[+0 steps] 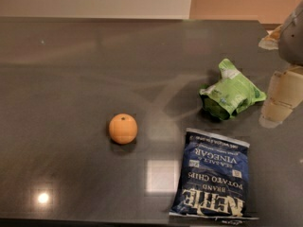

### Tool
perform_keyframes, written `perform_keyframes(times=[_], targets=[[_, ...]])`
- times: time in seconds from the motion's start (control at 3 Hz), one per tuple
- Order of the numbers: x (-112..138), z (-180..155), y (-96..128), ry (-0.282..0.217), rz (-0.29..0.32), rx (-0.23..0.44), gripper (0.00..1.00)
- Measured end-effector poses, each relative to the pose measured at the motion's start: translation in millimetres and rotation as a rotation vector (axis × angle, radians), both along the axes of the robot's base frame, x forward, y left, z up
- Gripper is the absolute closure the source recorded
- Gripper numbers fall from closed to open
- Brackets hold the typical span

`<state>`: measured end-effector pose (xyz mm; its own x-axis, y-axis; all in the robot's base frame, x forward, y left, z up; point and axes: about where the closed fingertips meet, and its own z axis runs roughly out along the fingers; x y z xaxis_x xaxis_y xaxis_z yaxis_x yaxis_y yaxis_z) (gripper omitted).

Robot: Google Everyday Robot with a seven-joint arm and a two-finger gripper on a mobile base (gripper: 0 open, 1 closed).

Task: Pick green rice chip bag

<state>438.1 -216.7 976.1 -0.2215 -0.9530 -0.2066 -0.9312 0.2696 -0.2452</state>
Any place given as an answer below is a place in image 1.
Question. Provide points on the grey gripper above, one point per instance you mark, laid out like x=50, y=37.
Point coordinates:
x=293, y=42

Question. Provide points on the green rice chip bag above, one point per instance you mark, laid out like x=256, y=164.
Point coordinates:
x=232, y=94

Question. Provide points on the blue kettle chips bag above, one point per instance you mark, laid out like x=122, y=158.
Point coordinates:
x=214, y=177

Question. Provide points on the orange fruit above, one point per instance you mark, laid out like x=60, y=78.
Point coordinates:
x=123, y=128

